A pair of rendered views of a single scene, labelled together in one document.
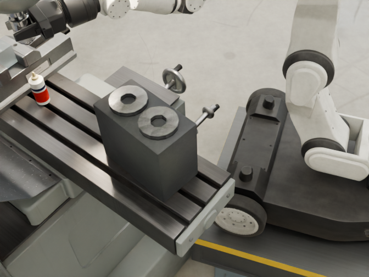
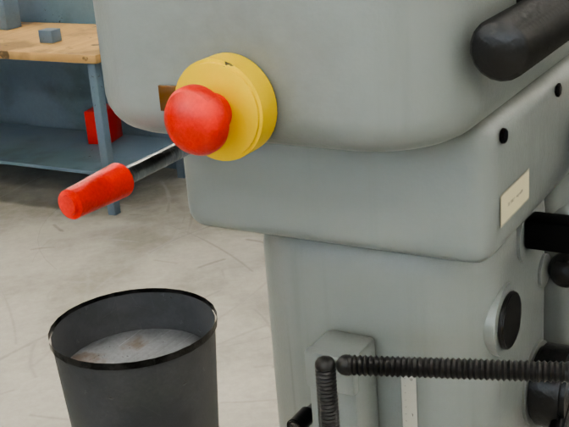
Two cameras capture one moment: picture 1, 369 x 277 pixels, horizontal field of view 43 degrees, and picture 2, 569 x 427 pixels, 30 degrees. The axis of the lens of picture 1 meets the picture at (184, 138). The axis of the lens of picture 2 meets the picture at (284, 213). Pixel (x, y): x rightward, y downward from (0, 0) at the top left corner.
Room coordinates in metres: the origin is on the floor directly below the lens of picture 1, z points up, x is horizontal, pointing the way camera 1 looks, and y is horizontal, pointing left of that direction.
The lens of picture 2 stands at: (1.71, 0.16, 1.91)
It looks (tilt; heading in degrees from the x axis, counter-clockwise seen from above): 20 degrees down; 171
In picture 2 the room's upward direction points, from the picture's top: 5 degrees counter-clockwise
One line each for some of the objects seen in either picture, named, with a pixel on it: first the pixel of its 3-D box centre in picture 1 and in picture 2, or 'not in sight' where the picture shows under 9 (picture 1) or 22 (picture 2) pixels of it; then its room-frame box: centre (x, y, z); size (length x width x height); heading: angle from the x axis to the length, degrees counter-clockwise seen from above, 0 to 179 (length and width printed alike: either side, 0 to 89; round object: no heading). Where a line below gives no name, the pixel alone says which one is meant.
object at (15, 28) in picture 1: (22, 28); not in sight; (0.95, 0.38, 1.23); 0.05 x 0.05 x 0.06
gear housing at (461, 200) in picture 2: not in sight; (417, 117); (0.91, 0.40, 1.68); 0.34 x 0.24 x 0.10; 140
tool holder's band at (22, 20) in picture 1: (18, 17); not in sight; (0.95, 0.38, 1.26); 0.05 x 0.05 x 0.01
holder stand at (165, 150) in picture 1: (147, 138); not in sight; (0.73, 0.09, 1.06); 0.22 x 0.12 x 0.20; 43
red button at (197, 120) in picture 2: not in sight; (202, 118); (1.14, 0.21, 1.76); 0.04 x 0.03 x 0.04; 50
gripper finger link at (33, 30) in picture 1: (27, 33); not in sight; (0.92, 0.36, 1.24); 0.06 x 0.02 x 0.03; 121
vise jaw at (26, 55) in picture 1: (18, 49); not in sight; (1.10, 0.47, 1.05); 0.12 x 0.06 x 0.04; 51
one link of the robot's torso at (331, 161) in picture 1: (340, 144); not in sight; (0.98, -0.52, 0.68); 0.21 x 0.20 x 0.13; 69
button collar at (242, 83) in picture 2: not in sight; (224, 107); (1.12, 0.23, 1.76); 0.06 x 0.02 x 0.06; 50
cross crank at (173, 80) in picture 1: (168, 86); not in sight; (1.33, 0.05, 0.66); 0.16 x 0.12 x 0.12; 140
